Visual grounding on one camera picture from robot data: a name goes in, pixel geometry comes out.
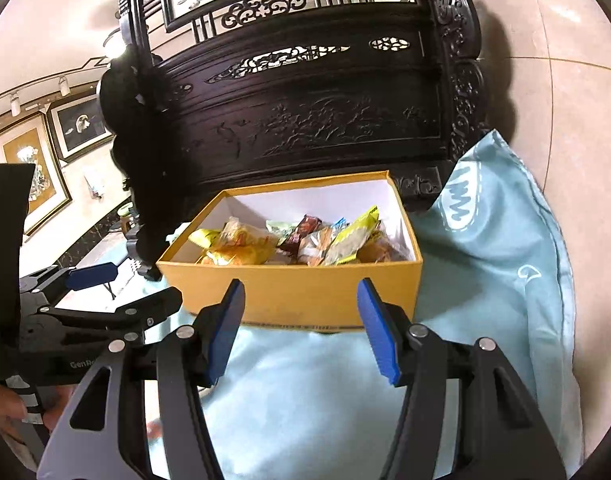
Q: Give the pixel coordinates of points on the yellow cardboard box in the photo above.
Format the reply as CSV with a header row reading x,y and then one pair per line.
x,y
295,295

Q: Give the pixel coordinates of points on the clear rice cracker roll packet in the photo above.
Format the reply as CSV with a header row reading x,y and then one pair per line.
x,y
315,247

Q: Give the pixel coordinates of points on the brown chocolate packet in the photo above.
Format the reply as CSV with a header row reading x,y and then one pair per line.
x,y
298,235

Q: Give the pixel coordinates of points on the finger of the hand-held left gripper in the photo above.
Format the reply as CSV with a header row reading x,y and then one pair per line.
x,y
145,307
92,275

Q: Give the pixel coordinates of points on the light blue printed blanket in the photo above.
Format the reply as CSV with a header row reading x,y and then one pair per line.
x,y
485,285

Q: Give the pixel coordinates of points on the ceiling lamp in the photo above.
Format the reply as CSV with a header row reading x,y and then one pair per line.
x,y
114,45

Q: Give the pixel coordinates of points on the cracker bag orange red label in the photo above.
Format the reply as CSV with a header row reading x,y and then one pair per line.
x,y
240,245

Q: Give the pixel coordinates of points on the white wall box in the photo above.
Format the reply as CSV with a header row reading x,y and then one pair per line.
x,y
94,181

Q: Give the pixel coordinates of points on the clear blue edged candy packet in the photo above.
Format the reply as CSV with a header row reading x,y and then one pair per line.
x,y
339,225

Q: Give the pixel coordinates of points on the person's left hand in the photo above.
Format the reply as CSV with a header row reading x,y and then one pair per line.
x,y
0,405

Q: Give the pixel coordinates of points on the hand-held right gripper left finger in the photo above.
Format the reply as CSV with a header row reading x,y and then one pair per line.
x,y
225,330

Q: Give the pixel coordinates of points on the dark framed picture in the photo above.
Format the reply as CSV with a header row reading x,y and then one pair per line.
x,y
80,125

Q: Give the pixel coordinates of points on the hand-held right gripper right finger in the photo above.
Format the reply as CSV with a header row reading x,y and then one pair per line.
x,y
380,330

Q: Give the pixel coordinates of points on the gold framed picture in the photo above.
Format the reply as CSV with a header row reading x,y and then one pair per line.
x,y
30,170

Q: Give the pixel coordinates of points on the yellow snack packet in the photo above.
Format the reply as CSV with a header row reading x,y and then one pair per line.
x,y
205,237

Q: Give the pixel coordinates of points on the green white snack packet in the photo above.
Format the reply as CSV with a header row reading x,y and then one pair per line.
x,y
280,228

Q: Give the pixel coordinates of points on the white track light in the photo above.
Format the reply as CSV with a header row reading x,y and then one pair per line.
x,y
64,85
15,103

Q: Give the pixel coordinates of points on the yellow green cracker packet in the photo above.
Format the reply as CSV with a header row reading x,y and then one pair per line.
x,y
353,237

